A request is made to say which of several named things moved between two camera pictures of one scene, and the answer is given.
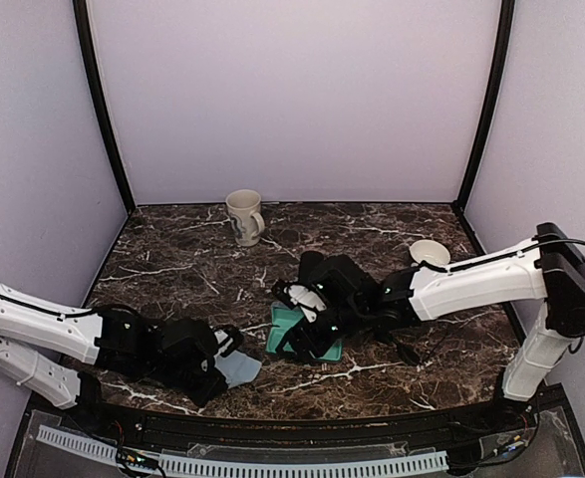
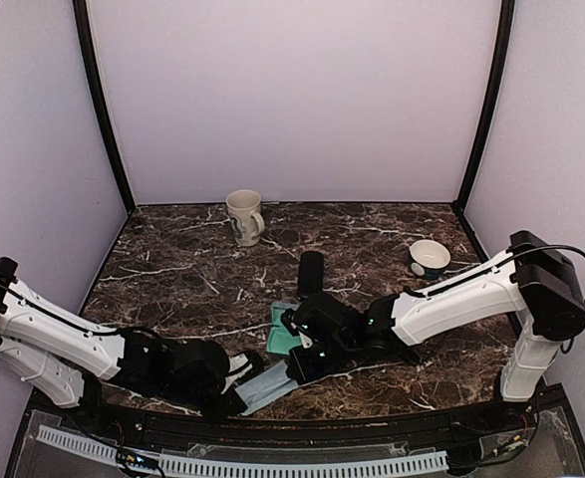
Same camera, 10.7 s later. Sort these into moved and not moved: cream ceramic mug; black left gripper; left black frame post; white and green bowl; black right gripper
Moved: black left gripper; black right gripper
Not moved: cream ceramic mug; left black frame post; white and green bowl
